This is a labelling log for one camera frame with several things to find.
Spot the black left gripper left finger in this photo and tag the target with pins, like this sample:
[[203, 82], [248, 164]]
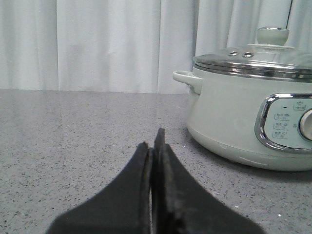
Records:
[[122, 207]]

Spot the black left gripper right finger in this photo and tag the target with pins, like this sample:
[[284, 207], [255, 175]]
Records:
[[180, 205]]

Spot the glass pot lid steel rim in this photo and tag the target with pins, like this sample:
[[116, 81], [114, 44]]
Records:
[[268, 58]]

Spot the pale green electric cooking pot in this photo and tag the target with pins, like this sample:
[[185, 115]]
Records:
[[257, 121]]

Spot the white pleated curtain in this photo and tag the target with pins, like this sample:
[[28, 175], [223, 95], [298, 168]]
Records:
[[130, 45]]

